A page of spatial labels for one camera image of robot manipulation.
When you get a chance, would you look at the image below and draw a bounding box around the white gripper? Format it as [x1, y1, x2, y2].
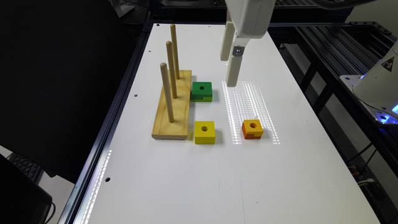
[220, 0, 275, 87]

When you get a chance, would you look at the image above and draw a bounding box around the yellow block with hole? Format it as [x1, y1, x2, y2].
[194, 121, 216, 144]

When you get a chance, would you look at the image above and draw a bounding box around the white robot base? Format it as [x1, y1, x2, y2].
[340, 44, 397, 126]

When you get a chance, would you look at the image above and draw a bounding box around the green block with hole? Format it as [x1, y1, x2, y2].
[190, 82, 213, 102]

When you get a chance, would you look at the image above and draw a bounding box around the orange and yellow block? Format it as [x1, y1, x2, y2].
[242, 119, 264, 139]

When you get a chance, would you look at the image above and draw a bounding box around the middle wooden peg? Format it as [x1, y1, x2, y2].
[166, 41, 177, 99]

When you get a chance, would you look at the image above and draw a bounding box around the wooden peg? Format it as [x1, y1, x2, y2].
[160, 62, 174, 123]
[166, 41, 177, 99]
[170, 24, 180, 80]

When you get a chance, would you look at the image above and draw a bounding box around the rear wooden peg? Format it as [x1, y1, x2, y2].
[170, 24, 180, 80]

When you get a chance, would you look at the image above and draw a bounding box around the front wooden peg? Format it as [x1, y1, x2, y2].
[160, 62, 174, 123]

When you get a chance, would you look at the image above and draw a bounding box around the wooden peg board base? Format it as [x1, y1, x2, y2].
[152, 70, 192, 140]

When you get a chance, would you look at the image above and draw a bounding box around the black keyboard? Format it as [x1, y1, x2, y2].
[7, 152, 43, 184]

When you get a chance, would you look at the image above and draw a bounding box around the black monitor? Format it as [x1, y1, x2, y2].
[1, 156, 52, 224]

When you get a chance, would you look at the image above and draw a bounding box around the black aluminium frame rack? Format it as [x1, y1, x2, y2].
[268, 23, 397, 177]

